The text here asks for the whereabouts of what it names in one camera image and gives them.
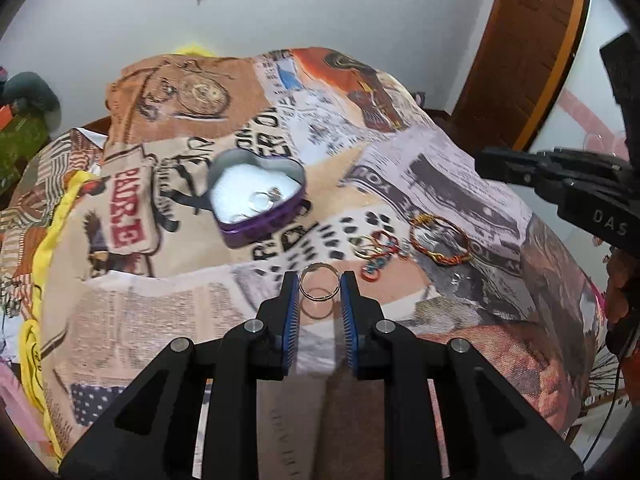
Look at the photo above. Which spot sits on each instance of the purple heart-shaped tin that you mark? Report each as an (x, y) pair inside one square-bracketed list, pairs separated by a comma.
[(260, 227)]

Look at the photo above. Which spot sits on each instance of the gold hoop earring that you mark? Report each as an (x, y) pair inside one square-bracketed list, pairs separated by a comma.
[(361, 251)]

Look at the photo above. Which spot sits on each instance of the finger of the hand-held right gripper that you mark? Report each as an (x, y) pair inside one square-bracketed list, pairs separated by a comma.
[(515, 169)]

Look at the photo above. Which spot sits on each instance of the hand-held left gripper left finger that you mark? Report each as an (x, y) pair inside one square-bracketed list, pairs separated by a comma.
[(290, 321)]

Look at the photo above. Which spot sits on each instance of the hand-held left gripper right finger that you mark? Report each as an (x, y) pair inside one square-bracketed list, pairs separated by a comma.
[(350, 325)]

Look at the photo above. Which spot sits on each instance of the printed blanket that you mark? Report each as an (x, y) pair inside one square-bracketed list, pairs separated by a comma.
[(400, 170)]

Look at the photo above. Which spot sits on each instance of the pink cloth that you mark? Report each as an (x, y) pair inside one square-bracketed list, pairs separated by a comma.
[(17, 400)]

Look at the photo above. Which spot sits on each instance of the wooden door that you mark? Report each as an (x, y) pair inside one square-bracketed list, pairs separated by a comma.
[(520, 55)]

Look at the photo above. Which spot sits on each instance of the green cloth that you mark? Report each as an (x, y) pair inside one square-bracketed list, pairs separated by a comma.
[(17, 147)]

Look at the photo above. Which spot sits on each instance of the grey cushion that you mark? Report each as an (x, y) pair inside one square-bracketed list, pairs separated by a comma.
[(32, 95)]

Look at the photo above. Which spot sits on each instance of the red hoop earring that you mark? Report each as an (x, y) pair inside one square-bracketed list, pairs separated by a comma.
[(377, 238)]

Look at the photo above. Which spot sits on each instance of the person's right hand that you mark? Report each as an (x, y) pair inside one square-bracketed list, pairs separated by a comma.
[(619, 285)]

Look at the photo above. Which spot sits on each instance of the pink and white curtain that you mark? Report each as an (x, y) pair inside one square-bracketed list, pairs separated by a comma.
[(592, 120)]

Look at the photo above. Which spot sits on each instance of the red and gold twisted bangle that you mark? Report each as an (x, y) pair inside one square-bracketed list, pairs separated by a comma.
[(418, 246)]

